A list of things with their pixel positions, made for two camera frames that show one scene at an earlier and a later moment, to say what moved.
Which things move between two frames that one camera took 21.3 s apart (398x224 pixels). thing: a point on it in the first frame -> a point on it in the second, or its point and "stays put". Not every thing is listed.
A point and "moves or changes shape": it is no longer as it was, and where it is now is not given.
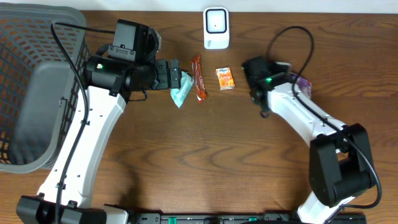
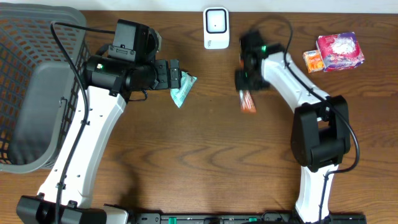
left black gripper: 175,73 stays put
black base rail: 244,218 stays put
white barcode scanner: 216,28 stays put
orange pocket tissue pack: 225,78 -> 313,61
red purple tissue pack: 305,84 moves or changes shape
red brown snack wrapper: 199,82 -> 247,101
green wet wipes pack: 179,94 stays put
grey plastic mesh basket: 40,94 stays put
